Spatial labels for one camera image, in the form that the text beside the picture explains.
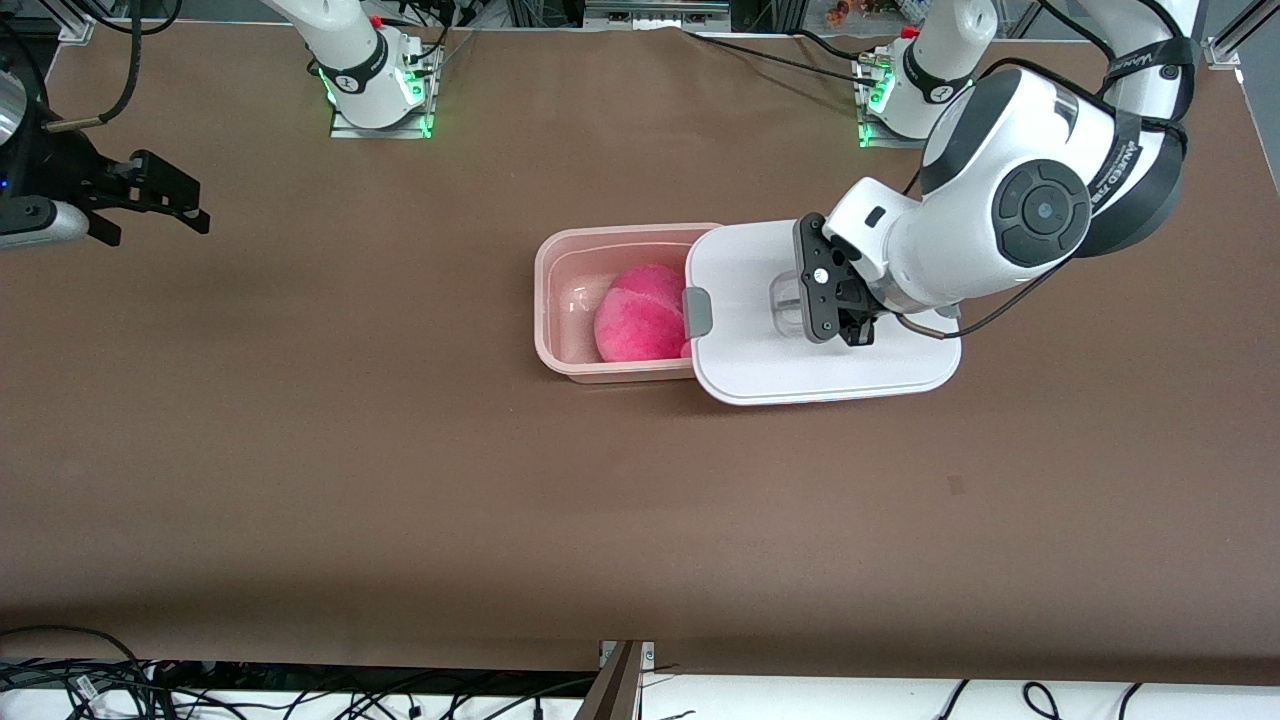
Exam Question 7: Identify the short black table cable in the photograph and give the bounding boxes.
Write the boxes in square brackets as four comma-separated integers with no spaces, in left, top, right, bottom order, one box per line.
[790,28,873,65]

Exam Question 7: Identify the brown wooden post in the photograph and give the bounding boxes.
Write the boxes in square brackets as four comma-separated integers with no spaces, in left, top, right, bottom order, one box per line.
[575,640,646,720]

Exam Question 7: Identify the brown table cover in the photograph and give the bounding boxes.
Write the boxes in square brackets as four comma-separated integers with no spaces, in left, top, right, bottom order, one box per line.
[0,20,1280,686]

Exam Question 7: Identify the black cable tangle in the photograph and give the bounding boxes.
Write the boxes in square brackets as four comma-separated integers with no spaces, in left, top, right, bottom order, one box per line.
[0,655,601,720]

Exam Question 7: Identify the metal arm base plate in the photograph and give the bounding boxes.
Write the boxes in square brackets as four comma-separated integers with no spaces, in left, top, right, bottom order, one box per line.
[330,40,443,141]
[858,48,941,151]

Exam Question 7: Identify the colourful background items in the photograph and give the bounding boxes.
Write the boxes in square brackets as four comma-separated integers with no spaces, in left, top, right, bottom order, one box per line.
[825,0,901,28]

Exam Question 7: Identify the pink plush toy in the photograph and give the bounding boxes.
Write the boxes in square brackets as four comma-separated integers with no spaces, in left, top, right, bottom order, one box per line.
[593,263,693,363]

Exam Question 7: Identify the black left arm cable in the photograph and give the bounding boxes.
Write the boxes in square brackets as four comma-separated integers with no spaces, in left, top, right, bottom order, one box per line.
[898,0,1201,338]

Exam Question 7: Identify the pink plastic box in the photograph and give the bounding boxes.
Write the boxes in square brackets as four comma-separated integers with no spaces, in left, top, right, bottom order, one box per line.
[533,222,723,386]

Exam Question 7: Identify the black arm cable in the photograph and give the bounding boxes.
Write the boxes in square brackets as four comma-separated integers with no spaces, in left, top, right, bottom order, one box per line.
[45,0,183,133]
[898,0,1201,338]

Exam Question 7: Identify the aluminium frame bar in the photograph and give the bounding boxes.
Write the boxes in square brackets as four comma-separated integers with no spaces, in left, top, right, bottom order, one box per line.
[583,0,733,33]

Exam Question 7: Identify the long black table cable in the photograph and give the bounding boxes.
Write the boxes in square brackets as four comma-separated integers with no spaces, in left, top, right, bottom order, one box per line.
[683,28,876,83]

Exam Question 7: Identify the white box lid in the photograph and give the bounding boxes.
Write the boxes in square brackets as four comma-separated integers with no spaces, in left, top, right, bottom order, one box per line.
[684,218,963,407]

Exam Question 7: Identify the black base cable bundle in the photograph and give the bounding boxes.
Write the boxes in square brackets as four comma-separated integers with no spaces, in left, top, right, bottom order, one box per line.
[380,0,483,76]

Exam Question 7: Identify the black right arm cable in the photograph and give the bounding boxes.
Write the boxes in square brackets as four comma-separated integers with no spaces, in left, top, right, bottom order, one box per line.
[45,0,183,133]

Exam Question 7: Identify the black looped cable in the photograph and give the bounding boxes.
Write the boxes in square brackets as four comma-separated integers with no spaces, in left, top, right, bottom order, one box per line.
[0,625,153,701]

